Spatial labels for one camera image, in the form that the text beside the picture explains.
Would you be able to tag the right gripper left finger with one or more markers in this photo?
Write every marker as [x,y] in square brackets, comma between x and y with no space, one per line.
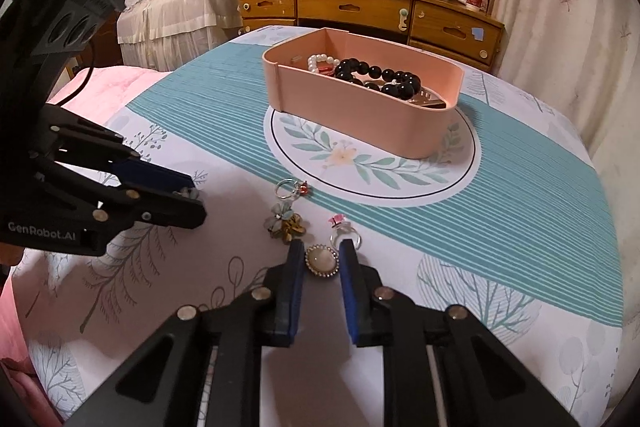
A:
[203,367]

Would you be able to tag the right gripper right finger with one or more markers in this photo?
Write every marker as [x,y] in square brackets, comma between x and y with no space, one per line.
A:
[440,368]

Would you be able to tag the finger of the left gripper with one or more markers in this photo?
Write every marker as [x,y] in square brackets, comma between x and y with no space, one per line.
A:
[80,198]
[79,142]

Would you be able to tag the oval white gem brooch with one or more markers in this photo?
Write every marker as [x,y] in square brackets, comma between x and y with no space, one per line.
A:
[322,261]

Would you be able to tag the pink smart watch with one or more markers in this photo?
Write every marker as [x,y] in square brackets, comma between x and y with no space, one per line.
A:
[428,99]

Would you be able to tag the left hand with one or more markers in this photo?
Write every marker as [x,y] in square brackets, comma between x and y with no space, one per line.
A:
[11,255]

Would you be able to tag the flower brooch gold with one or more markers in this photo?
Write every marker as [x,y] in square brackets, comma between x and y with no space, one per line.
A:
[284,223]

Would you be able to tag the pink plastic tray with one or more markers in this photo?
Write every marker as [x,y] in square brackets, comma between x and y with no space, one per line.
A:
[398,127]

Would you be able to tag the white patterned curtain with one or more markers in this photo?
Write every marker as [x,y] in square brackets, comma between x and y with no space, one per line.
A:
[582,57]

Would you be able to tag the silver ring pink stone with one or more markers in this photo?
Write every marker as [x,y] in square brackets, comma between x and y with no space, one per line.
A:
[341,229]

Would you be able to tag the silver ring red stone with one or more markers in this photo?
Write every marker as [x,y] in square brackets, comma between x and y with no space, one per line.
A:
[290,189]

